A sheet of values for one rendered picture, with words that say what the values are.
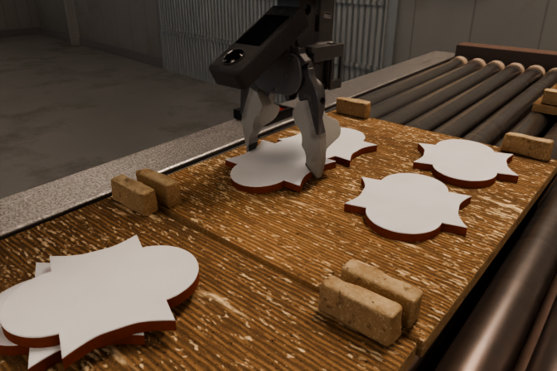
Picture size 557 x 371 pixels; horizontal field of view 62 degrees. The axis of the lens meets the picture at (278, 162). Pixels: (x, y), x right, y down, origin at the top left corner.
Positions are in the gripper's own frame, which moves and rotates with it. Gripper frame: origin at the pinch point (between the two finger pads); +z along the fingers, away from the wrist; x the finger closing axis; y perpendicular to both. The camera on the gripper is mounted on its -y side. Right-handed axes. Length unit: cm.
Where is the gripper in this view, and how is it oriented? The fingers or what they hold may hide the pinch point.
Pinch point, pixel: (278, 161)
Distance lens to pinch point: 55.7
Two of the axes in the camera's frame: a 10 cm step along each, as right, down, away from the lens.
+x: -7.6, -2.5, 6.0
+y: 6.5, -2.6, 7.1
